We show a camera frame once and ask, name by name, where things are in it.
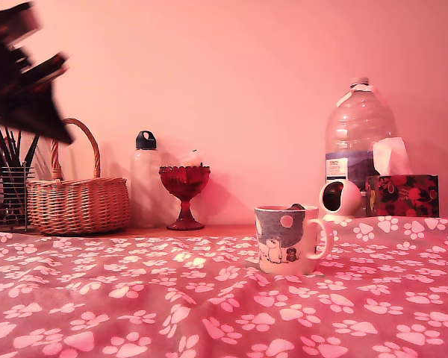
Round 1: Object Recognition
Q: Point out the white cartoon print mug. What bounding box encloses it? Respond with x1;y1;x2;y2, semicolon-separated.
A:
253;204;335;276

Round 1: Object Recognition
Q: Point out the white bottle with dark cap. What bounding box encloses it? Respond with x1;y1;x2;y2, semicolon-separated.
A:
130;130;164;229

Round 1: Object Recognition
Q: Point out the white tissue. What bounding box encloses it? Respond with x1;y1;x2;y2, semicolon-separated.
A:
372;136;413;176

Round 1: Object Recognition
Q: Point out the small pale packet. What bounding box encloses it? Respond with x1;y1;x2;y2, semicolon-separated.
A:
178;148;205;169

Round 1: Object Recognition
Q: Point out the wire utensil rack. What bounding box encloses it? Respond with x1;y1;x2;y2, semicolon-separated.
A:
0;166;37;234

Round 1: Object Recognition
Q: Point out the paw print fleece cloth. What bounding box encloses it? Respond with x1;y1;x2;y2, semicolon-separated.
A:
0;216;448;358

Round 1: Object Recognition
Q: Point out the large clear water bottle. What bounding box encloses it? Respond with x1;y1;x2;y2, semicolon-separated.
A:
323;77;399;195

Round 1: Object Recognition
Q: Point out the red glass goblet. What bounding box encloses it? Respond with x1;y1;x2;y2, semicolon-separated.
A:
158;165;212;231

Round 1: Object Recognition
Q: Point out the small white round camera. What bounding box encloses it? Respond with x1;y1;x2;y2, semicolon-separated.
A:
318;179;363;224

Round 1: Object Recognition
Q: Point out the wicker basket with handle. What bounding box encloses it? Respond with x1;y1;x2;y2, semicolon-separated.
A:
26;118;131;236

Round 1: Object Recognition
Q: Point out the floral tissue box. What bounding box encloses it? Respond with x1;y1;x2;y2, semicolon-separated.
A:
364;174;441;219

